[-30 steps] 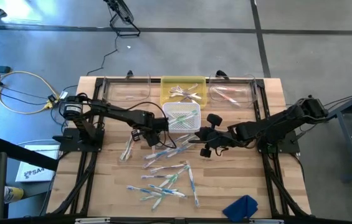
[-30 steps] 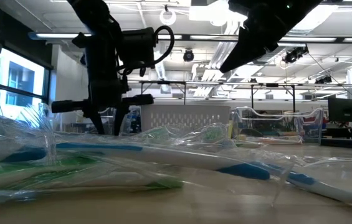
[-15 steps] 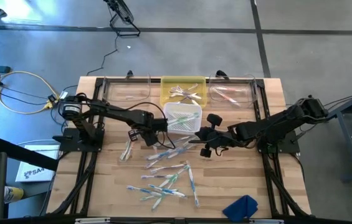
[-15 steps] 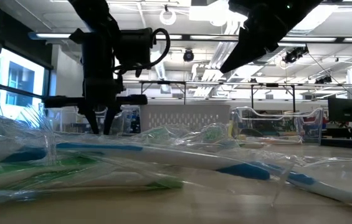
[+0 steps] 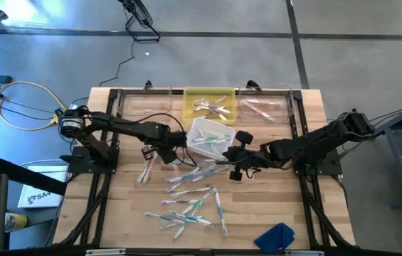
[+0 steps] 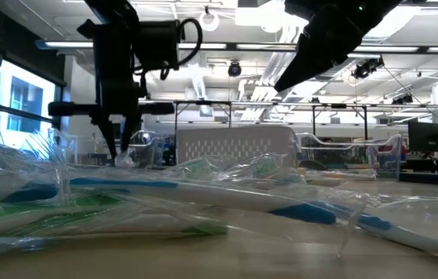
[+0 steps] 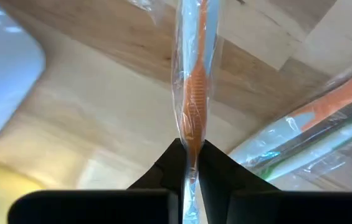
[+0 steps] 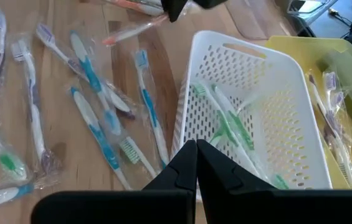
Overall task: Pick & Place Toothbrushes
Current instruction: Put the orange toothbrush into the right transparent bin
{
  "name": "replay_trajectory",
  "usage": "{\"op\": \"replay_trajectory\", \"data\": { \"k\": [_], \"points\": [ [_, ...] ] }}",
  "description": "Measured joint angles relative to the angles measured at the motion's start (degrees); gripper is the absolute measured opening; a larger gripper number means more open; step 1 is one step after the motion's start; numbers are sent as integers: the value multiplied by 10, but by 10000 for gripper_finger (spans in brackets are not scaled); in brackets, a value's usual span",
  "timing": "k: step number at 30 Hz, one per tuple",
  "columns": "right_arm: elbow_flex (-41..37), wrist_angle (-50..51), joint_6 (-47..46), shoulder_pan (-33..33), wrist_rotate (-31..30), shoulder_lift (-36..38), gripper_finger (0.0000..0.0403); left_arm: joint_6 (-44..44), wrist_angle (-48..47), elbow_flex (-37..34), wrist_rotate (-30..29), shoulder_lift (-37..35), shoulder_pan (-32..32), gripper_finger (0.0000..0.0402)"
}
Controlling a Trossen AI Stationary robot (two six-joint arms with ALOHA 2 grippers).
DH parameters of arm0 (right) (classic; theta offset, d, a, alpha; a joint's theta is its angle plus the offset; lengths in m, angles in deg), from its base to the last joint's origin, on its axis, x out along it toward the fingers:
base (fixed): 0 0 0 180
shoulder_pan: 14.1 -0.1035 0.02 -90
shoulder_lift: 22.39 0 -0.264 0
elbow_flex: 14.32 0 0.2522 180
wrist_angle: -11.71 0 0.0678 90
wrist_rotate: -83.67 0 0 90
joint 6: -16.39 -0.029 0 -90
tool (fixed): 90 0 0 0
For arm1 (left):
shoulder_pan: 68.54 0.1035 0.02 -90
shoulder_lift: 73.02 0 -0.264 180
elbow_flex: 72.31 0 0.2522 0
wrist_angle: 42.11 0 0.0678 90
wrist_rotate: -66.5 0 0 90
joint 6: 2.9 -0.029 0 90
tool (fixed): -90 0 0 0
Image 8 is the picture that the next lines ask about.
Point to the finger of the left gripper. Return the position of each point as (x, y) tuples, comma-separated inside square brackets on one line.
[(208, 3), (174, 9)]

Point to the yellow translucent plastic bin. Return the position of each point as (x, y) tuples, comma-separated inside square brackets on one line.
[(297, 49)]

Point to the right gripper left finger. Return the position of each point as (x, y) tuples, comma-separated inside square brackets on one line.
[(116, 208)]

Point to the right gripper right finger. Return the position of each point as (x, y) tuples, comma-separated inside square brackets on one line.
[(272, 208)]

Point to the white perforated plastic basket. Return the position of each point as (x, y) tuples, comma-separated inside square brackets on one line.
[(275, 71)]

